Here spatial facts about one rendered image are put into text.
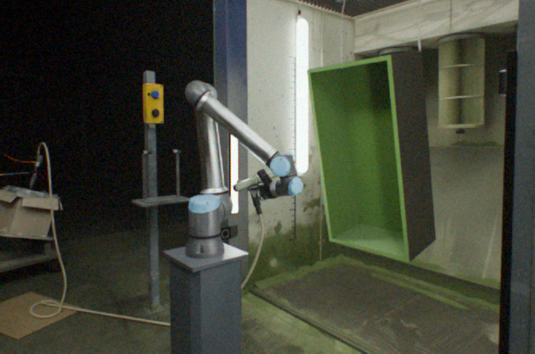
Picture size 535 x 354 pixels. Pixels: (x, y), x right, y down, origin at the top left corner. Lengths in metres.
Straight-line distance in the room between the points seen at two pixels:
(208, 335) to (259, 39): 2.04
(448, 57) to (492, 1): 0.46
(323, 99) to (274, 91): 0.52
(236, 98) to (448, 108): 1.66
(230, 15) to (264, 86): 0.56
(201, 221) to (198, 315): 0.41
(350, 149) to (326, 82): 0.54
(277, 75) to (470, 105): 1.49
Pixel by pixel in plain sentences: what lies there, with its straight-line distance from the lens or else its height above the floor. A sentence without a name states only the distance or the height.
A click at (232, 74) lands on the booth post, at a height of 1.64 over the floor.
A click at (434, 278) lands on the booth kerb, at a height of 0.11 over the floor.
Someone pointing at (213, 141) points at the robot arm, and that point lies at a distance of 1.96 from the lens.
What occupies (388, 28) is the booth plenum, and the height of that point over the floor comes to 2.13.
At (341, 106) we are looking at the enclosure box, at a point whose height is 1.41.
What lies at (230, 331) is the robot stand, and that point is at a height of 0.28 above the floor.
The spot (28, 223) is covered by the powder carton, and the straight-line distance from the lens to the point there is 3.75.
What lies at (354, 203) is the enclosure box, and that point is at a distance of 2.93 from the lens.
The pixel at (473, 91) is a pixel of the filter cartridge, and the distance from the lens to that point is 3.29.
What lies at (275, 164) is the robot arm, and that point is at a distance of 1.72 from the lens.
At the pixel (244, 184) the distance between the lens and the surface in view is 2.08.
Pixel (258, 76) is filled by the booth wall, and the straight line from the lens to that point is 2.88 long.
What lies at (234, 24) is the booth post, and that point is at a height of 2.00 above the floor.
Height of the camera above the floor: 1.22
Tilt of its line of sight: 3 degrees down
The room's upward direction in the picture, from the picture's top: straight up
